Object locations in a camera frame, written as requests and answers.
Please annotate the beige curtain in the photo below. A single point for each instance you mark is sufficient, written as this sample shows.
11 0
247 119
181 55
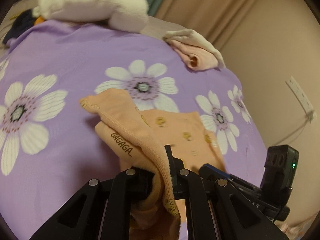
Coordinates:
215 7

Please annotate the white plush toy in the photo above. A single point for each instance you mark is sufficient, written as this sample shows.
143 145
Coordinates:
95 2

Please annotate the beige folded cloth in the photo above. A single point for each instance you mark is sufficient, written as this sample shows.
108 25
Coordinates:
195 36

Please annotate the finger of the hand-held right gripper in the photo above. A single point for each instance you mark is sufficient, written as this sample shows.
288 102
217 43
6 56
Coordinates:
216 172

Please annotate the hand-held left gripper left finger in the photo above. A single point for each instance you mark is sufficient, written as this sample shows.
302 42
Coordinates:
140 180

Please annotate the beige mattress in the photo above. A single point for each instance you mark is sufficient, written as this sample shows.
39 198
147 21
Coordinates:
162 28

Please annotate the white wall socket strip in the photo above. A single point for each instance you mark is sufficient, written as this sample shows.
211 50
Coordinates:
301 97

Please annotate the pink folded garment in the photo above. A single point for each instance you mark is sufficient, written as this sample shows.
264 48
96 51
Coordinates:
200 57

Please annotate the dark blue cloth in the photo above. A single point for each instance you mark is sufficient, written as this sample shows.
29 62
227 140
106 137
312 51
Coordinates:
20 26

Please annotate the purple floral bed sheet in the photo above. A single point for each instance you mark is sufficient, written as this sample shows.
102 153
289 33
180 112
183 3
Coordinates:
75 62

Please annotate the orange printed small garment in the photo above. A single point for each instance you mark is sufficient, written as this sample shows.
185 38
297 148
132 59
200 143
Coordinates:
140 140

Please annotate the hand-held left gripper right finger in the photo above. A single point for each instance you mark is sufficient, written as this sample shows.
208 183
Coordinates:
172 170

